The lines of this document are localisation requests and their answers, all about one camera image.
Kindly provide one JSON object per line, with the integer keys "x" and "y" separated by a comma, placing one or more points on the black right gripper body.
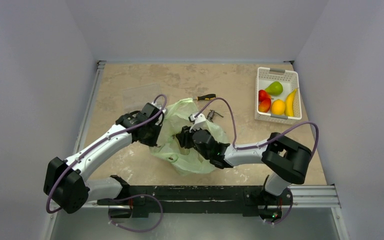
{"x": 184, "y": 138}

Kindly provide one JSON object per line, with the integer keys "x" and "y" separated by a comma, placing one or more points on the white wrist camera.
{"x": 198, "y": 121}
{"x": 157, "y": 107}

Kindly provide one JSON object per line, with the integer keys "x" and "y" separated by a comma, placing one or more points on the clear plastic screw box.
{"x": 135, "y": 98}

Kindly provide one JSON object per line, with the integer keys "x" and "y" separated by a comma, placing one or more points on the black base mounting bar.
{"x": 247, "y": 200}

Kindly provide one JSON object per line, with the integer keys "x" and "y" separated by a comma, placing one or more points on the grey metal faucet tap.
{"x": 212, "y": 113}

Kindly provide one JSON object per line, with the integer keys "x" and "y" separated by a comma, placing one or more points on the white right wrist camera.
{"x": 198, "y": 121}

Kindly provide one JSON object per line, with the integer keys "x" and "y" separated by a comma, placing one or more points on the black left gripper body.
{"x": 151, "y": 137}

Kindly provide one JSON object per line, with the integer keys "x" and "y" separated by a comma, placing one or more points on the yellow fake lemon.
{"x": 278, "y": 107}

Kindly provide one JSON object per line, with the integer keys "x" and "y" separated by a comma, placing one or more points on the red fake pear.
{"x": 262, "y": 95}

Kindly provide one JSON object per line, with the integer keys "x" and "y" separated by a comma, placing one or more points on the green plastic bag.
{"x": 185, "y": 161}

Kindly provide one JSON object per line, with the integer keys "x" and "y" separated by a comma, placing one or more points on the green fake apple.
{"x": 275, "y": 88}

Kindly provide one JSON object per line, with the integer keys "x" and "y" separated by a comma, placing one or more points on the red fake fruit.
{"x": 265, "y": 105}

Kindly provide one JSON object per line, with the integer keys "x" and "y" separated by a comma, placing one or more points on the white plastic basket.
{"x": 290, "y": 83}

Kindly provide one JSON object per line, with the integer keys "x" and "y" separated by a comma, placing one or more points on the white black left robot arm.
{"x": 67, "y": 182}

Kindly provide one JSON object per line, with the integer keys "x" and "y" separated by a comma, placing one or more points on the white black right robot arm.
{"x": 288, "y": 159}

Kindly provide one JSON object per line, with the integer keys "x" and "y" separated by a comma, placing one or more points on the yellow black screwdriver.
{"x": 206, "y": 97}

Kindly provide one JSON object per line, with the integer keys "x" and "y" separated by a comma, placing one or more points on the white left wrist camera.
{"x": 157, "y": 107}

